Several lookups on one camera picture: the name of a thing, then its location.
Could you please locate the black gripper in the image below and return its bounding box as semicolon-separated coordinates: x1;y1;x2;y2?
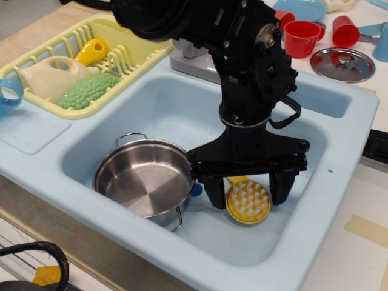
187;126;310;209

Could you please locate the yellow round dish brush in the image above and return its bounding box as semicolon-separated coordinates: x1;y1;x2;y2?
226;176;271;224

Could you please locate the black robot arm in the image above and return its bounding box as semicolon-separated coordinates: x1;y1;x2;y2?
84;1;310;209

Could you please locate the stainless steel pot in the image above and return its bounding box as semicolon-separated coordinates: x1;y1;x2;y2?
92;132;195;232

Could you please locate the steel pot lid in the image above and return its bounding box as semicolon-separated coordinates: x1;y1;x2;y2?
310;47;376;83

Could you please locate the beige masking tape strip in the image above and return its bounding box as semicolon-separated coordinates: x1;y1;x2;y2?
344;215;388;248

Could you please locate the light blue toy sink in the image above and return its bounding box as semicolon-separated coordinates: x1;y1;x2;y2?
1;59;379;290

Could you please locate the grey toy faucet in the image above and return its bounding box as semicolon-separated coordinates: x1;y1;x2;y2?
169;39;221;84

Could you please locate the black object right edge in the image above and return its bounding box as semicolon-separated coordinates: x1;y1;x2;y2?
363;129;388;164

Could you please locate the red toy mug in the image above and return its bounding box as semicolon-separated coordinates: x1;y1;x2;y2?
284;20;326;58

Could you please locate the red toy cup lying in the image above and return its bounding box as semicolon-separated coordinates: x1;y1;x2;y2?
275;9;296;31

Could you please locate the red toy cup right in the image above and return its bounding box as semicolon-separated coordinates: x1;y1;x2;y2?
332;15;360;48

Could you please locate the light blue plate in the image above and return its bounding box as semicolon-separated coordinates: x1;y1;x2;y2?
272;0;327;22

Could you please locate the blue cup at right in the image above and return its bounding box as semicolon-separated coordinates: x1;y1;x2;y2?
372;23;388;62

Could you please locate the blue cup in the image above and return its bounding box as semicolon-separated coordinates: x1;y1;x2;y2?
1;78;24;118
372;23;388;62

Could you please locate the green bumpy toy vegetable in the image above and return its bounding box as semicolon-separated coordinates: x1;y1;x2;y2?
58;73;120;110

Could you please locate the cream toy item top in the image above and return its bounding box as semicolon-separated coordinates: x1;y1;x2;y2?
319;0;355;13

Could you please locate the yellow dish drying rack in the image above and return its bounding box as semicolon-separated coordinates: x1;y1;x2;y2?
1;15;174;119

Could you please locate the yellow tape piece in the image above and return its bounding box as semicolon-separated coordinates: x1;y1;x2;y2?
32;266;61;286

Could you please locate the cream toy jug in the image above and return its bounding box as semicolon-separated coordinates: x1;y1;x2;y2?
19;56;100;104

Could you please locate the blue cup at left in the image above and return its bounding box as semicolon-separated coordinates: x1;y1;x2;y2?
1;78;24;118

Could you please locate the wooden board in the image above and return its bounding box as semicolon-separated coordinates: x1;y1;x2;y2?
1;1;104;66

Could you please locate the blue handled utensil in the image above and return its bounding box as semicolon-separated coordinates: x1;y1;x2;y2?
358;22;387;45

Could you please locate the orange yellow toy handle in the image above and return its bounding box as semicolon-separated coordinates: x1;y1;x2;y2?
75;39;107;67

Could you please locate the black braided cable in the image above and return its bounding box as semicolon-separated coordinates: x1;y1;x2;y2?
0;241;70;291

